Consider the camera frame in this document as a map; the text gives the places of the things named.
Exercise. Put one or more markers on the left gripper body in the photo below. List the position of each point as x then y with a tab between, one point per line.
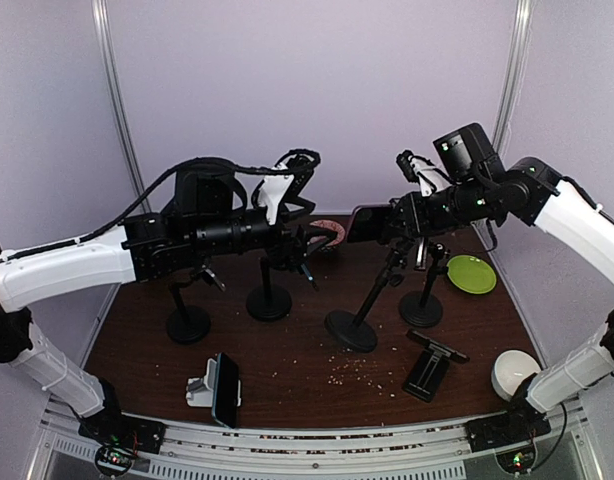
280	252

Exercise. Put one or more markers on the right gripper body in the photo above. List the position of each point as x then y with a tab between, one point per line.
442	218

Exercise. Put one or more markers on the pink smartphone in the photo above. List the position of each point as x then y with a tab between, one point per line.
370	223

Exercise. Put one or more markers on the black stand with pink phone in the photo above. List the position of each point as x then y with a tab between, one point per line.
350	329

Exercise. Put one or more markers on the black folding phone stand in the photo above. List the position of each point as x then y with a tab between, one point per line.
426	376

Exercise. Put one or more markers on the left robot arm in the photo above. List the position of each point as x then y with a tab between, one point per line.
210	214

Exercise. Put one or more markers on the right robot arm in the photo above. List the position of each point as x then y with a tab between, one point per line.
480	187

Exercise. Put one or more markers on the teal smartphone on stand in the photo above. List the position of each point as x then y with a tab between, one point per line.
309	276

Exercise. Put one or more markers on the silver smartphone on right stand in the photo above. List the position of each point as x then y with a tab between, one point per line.
420	257

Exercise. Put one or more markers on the black stand with teal phone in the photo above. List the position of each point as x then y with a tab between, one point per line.
268	302

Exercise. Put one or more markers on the grey smartphone on left stand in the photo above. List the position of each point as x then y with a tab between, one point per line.
211	279

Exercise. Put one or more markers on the black right gooseneck stand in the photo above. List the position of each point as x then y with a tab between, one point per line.
422	309

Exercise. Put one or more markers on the black gooseneck stand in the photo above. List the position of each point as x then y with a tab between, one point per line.
422	309
186	324

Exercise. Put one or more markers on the black left gooseneck stand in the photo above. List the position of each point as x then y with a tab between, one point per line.
186	324

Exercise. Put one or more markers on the white folding phone stand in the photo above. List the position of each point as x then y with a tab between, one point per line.
200	390

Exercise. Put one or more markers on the blue smartphone on white stand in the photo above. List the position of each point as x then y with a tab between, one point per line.
226	392

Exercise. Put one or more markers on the red patterned bowl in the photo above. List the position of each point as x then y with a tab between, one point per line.
332	240

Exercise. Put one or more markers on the green plate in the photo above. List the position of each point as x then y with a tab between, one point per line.
471	274

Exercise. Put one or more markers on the white bowl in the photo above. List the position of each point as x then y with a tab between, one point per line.
510	369

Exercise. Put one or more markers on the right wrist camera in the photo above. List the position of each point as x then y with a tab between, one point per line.
422	171

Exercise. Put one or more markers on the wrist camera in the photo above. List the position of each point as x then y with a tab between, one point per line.
279	195
422	171

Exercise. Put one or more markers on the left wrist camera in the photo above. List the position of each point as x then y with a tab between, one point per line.
279	195

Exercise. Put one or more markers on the left aluminium frame post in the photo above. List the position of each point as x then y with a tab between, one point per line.
105	40

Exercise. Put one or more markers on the aluminium frame post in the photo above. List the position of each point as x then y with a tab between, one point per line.
105	40
517	55

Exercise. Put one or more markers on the front aluminium rail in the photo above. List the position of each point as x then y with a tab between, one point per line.
431	450

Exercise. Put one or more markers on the right aluminium frame post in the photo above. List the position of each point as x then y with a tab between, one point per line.
517	55

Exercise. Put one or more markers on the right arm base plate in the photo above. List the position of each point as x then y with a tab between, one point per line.
503	430

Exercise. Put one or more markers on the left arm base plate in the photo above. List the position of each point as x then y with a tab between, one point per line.
136	435

